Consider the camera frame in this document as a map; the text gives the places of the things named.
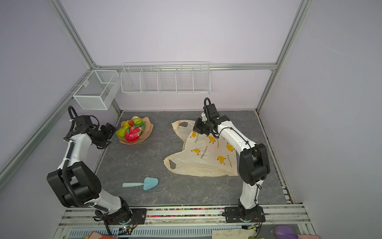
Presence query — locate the green pear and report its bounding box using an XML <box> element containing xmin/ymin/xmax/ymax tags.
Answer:
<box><xmin>116</xmin><ymin>126</ymin><xmax>130</xmax><ymax>138</ymax></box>

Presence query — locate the banana print plastic bag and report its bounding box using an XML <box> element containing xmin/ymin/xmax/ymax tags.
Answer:
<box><xmin>164</xmin><ymin>120</ymin><xmax>238</xmax><ymax>177</ymax></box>

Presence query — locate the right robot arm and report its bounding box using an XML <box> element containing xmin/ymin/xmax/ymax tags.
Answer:
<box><xmin>194</xmin><ymin>98</ymin><xmax>271</xmax><ymax>226</ymax></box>

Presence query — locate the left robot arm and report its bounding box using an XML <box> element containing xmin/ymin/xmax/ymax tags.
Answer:
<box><xmin>47</xmin><ymin>106</ymin><xmax>133</xmax><ymax>225</ymax></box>

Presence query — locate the pink dragon fruit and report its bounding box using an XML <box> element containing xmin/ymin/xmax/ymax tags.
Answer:
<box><xmin>125</xmin><ymin>122</ymin><xmax>146</xmax><ymax>142</ymax></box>

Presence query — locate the green apple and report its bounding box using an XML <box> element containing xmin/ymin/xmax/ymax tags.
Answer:
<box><xmin>133</xmin><ymin>118</ymin><xmax>143</xmax><ymax>125</ymax></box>

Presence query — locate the pink wavy fruit plate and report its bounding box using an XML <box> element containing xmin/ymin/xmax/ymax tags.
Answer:
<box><xmin>115</xmin><ymin>116</ymin><xmax>154</xmax><ymax>145</ymax></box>

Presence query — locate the light blue plastic spatula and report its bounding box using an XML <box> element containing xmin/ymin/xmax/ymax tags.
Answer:
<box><xmin>122</xmin><ymin>177</ymin><xmax>159</xmax><ymax>191</ymax></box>

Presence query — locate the beige cloth at edge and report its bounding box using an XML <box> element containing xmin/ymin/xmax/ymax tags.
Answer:
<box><xmin>212</xmin><ymin>229</ymin><xmax>257</xmax><ymax>239</ymax></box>

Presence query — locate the purple object at edge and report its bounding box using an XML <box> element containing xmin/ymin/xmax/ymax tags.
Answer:
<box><xmin>271</xmin><ymin>226</ymin><xmax>298</xmax><ymax>239</ymax></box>

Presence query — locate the white wire basket small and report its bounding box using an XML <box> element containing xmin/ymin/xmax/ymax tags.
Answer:
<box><xmin>73</xmin><ymin>70</ymin><xmax>121</xmax><ymax>110</ymax></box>

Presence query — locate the white wire shelf long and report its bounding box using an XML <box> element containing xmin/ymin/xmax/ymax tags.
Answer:
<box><xmin>120</xmin><ymin>61</ymin><xmax>211</xmax><ymax>94</ymax></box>

